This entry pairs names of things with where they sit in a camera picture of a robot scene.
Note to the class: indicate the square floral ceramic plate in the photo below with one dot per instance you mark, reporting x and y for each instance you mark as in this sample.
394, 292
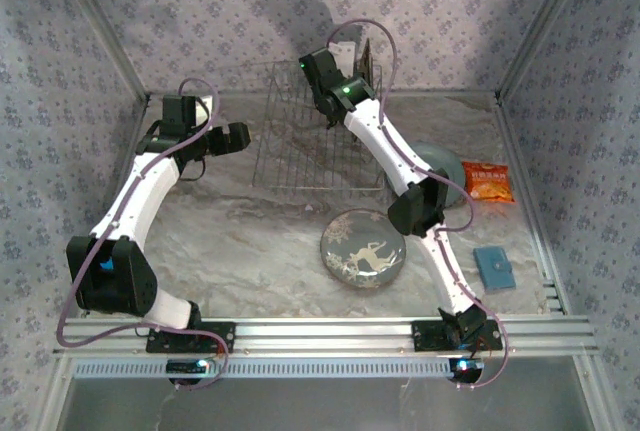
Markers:
366, 61

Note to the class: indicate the round pale blue plate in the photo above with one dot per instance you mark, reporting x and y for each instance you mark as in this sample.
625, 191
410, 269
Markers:
447, 163

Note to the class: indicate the round glass deer plate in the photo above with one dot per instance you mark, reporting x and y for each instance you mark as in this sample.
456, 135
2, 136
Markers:
357, 251

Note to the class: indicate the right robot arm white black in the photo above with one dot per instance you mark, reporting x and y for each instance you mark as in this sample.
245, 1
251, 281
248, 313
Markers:
385, 146

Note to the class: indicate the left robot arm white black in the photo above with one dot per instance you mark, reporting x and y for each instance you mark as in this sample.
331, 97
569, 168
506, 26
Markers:
140, 191

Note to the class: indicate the orange snack bag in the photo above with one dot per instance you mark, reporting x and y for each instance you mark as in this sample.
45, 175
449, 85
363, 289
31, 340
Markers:
487, 183

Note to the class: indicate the blue wallet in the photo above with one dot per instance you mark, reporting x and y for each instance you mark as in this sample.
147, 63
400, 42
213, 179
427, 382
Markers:
495, 271

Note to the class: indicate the aluminium back frame rail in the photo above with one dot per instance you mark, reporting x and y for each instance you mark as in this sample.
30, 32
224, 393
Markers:
230, 96

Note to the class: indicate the aluminium side frame rail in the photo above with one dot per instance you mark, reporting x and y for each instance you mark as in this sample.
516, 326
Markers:
532, 201
127, 163

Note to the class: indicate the aluminium frame post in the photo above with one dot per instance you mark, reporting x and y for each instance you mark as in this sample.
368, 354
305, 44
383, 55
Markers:
111, 41
547, 26

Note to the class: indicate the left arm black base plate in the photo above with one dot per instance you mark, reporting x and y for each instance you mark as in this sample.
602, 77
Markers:
220, 338

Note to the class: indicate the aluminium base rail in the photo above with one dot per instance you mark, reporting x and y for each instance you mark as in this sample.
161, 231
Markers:
325, 333

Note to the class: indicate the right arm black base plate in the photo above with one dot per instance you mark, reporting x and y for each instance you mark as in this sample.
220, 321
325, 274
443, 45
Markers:
425, 336

